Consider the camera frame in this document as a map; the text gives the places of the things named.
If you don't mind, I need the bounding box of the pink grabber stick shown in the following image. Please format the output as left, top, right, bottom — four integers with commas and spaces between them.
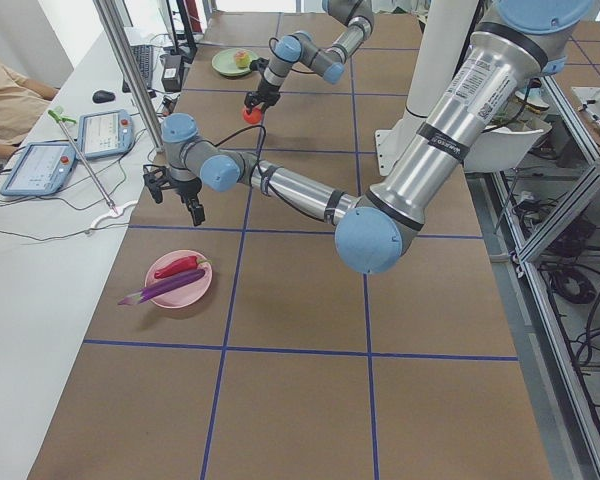
47, 109, 119, 218

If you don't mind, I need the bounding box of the black power adapter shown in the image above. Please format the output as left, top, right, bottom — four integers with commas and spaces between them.
161, 55, 184, 93

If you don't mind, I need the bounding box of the peach fruit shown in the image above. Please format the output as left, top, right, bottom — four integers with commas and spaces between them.
233, 50, 251, 69

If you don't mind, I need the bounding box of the black mouse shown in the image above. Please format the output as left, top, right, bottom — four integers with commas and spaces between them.
92, 90, 116, 104

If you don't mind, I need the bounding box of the aluminium frame post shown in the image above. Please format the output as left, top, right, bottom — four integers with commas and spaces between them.
93, 0, 164, 153

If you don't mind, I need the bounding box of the teach pendant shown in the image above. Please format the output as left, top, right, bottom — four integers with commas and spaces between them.
0, 142, 76, 197
78, 109, 135, 160

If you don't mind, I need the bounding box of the white chair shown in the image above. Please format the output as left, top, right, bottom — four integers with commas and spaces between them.
464, 119, 552, 173

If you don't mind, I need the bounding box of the pink plate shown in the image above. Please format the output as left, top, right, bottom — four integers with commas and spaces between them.
144, 250, 213, 309

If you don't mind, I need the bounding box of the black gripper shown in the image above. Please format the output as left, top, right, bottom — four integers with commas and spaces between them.
244, 58, 281, 109
143, 164, 205, 226

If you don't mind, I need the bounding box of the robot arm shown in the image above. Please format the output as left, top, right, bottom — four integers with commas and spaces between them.
146, 1, 591, 274
243, 0, 374, 117

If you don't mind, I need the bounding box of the purple eggplant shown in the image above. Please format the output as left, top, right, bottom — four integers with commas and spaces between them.
118, 269, 208, 305

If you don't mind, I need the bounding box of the black keyboard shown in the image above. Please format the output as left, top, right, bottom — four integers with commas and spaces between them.
130, 44, 154, 90

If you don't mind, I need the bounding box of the near teach pendant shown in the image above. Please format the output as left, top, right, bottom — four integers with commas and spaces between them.
0, 142, 76, 197

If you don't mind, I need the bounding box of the red chili pepper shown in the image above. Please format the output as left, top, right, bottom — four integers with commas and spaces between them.
153, 255, 208, 279

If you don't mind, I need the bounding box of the far teach pendant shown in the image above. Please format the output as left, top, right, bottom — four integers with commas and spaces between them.
78, 109, 135, 160

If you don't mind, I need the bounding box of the green plate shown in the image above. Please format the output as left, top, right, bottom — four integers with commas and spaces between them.
211, 48, 259, 78

